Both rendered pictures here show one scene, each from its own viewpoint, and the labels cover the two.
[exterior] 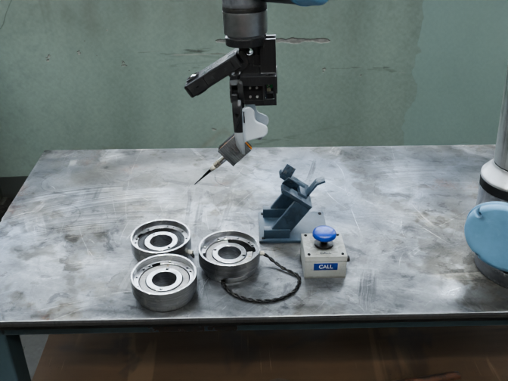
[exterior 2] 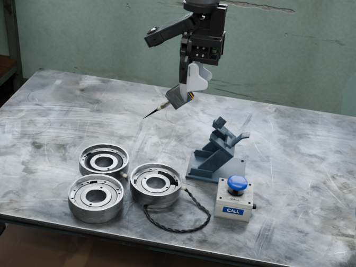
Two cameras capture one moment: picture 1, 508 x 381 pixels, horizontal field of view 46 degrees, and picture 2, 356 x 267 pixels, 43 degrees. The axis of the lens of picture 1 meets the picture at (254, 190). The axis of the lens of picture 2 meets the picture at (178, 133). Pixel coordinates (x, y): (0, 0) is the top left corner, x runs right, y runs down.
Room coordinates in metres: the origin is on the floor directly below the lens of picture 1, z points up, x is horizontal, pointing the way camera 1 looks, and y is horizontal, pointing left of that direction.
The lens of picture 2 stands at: (0.13, -0.08, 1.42)
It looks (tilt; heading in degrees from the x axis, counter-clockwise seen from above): 33 degrees down; 7
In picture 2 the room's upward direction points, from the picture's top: 6 degrees clockwise
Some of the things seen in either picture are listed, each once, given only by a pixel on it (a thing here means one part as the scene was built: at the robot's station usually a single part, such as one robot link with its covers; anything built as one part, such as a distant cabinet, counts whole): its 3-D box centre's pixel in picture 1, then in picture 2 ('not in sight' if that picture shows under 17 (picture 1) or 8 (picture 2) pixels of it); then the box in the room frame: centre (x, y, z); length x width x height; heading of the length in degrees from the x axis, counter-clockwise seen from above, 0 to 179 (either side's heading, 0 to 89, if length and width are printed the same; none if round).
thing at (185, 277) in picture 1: (164, 283); (96, 199); (0.76, 0.14, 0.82); 0.08 x 0.08 x 0.02
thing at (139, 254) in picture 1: (161, 244); (104, 165); (0.87, 0.16, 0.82); 0.10 x 0.10 x 0.04
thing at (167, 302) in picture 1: (164, 283); (96, 199); (0.76, 0.14, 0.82); 0.10 x 0.10 x 0.04
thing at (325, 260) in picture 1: (326, 254); (236, 199); (0.83, -0.12, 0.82); 0.08 x 0.07 x 0.05; 92
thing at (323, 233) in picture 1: (323, 242); (236, 189); (0.83, -0.12, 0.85); 0.04 x 0.04 x 0.05
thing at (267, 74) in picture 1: (252, 70); (202, 32); (1.02, 0.00, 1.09); 0.09 x 0.08 x 0.12; 87
